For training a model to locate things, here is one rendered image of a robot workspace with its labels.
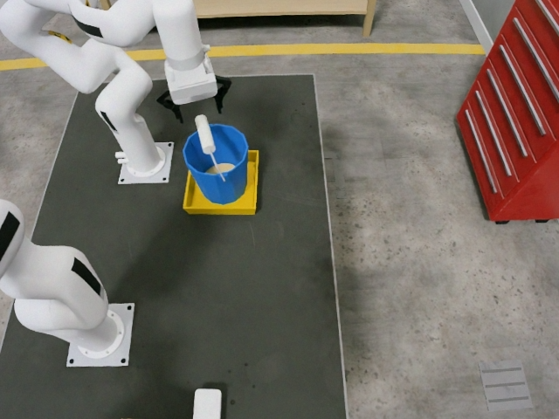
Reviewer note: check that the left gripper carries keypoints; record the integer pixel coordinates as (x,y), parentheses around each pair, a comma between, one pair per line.
(218,95)

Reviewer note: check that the yellow shallow tray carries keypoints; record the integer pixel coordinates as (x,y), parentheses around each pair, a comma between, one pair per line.
(196,203)

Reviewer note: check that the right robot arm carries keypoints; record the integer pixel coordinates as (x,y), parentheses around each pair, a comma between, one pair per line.
(77,308)

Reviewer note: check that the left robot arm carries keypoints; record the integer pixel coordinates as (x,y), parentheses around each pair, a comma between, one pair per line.
(124,25)

